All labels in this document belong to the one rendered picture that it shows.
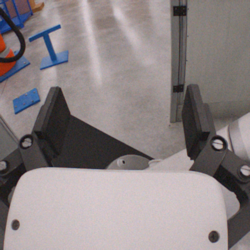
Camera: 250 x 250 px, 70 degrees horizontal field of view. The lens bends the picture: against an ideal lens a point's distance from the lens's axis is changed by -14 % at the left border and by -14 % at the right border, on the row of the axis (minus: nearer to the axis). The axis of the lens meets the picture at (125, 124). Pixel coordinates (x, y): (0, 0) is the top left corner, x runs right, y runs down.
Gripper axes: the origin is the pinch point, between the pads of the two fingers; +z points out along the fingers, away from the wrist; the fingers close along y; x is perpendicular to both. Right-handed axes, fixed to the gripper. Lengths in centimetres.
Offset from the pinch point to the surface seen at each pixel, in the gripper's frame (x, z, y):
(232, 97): -107, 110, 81
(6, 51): -128, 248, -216
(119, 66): -146, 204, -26
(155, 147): -137, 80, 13
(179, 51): -64, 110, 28
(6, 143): -78, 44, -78
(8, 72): -158, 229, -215
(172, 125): -136, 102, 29
